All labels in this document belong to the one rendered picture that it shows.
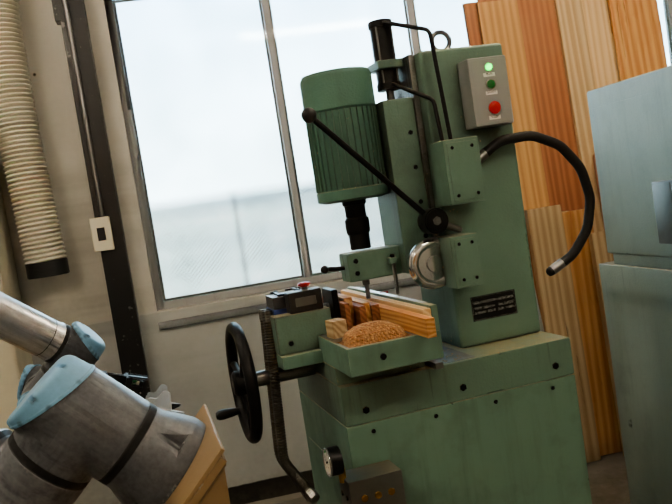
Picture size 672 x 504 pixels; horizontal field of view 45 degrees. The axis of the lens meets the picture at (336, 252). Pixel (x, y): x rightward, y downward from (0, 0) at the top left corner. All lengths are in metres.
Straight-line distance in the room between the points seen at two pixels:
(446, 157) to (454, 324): 0.41
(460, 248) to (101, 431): 0.91
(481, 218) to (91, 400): 1.05
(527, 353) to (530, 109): 1.73
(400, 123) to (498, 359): 0.60
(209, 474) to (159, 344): 2.10
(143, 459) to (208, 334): 1.99
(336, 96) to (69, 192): 1.64
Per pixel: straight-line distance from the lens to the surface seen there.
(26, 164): 3.15
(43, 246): 3.13
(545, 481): 2.03
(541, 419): 1.99
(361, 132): 1.91
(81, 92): 3.24
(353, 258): 1.94
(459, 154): 1.88
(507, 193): 2.02
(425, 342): 1.71
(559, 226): 3.35
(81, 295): 3.32
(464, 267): 1.87
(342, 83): 1.91
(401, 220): 1.95
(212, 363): 3.34
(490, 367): 1.90
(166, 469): 1.36
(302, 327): 1.86
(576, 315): 3.38
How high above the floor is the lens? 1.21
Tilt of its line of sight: 4 degrees down
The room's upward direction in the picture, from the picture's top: 9 degrees counter-clockwise
